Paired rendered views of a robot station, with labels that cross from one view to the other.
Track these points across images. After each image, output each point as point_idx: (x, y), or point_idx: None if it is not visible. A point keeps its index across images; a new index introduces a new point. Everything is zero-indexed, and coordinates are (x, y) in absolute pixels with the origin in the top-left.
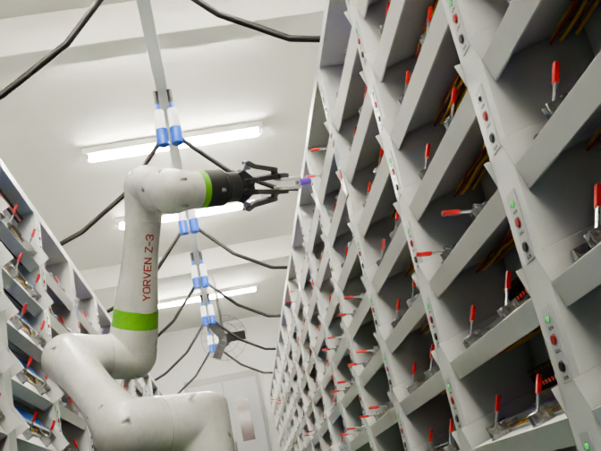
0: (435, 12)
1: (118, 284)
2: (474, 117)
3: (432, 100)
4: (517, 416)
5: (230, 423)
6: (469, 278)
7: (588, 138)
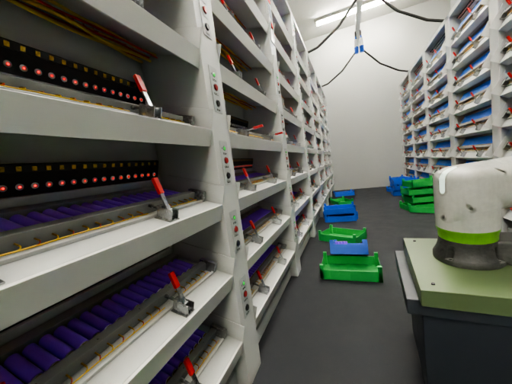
0: (270, 62)
1: None
2: (274, 112)
3: None
4: (247, 232)
5: (433, 196)
6: None
7: None
